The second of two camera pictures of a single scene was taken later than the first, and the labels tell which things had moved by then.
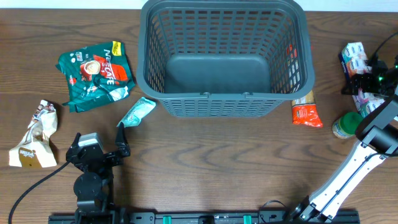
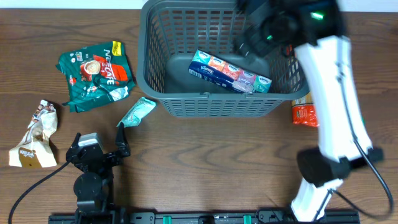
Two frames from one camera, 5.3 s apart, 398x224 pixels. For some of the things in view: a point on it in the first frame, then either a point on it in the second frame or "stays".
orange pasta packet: x=304 y=111 stays
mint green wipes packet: x=134 y=116 stays
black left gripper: x=123 y=147 stays
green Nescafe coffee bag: x=96 y=74 stays
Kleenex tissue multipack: x=356 y=63 to x=206 y=65
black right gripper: x=357 y=84 to x=249 y=43
